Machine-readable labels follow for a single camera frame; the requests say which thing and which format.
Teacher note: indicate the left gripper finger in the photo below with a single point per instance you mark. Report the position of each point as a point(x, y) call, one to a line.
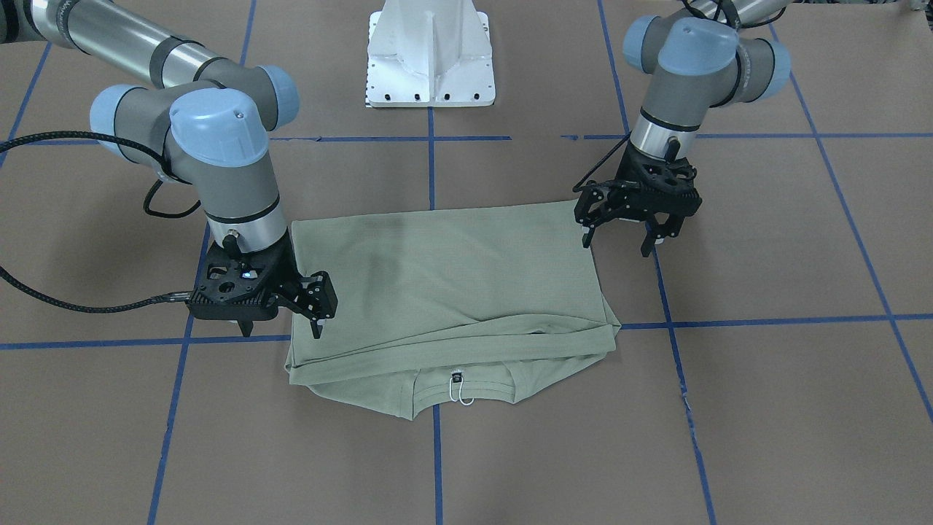
point(656, 231)
point(596, 205)

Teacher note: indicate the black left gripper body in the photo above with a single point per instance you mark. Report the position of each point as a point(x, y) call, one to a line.
point(628, 192)

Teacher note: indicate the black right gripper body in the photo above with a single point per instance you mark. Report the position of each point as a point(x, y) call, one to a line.
point(286, 276)

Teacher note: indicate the olive green long-sleeve shirt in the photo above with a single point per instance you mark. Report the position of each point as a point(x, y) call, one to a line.
point(495, 303)

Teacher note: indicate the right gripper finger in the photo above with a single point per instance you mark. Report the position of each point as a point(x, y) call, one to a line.
point(245, 326)
point(313, 297)

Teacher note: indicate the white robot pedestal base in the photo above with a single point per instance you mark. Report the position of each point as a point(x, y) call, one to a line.
point(429, 54)

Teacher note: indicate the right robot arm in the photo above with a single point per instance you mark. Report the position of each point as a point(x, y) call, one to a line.
point(199, 119)

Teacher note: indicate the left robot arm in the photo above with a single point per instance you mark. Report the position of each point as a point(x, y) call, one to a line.
point(697, 60)

